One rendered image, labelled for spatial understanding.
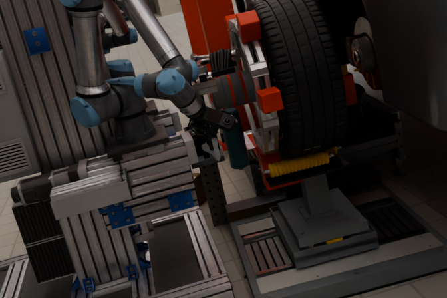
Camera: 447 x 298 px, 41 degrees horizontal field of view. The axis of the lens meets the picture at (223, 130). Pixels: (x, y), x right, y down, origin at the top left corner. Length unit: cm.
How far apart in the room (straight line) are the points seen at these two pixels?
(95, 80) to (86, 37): 15
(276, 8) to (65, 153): 97
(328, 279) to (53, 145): 119
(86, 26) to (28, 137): 56
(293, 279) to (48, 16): 140
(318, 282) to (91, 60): 123
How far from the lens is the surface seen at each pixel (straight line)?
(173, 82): 170
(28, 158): 231
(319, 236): 250
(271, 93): 209
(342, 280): 244
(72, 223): 244
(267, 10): 227
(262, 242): 287
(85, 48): 196
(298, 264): 252
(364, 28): 258
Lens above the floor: 137
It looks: 16 degrees down
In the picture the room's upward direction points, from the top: 13 degrees counter-clockwise
